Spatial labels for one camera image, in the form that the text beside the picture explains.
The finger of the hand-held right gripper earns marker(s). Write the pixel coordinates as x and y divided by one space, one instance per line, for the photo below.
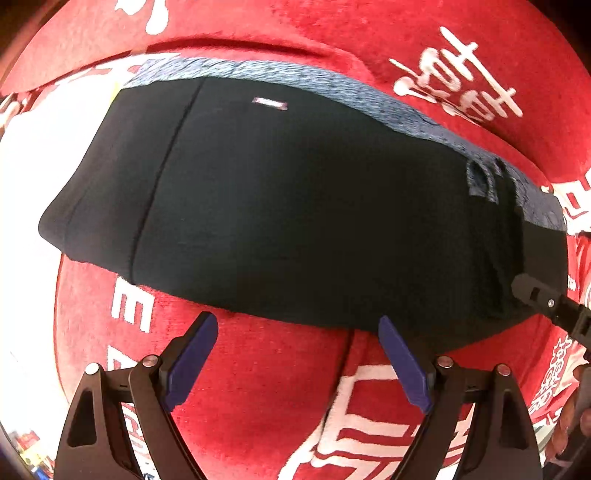
545 297

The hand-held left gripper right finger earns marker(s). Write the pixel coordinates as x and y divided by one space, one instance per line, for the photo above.
406 364

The person's right hand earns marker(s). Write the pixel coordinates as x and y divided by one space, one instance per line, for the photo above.
565 434

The cream cloth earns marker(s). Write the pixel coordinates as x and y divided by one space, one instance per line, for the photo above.
46 124

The red printed blanket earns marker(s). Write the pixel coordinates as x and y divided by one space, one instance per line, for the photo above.
258 397

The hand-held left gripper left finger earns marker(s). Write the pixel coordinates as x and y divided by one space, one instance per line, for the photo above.
191 360

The black pants with blue trim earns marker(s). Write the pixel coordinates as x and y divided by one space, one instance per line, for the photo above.
300 207

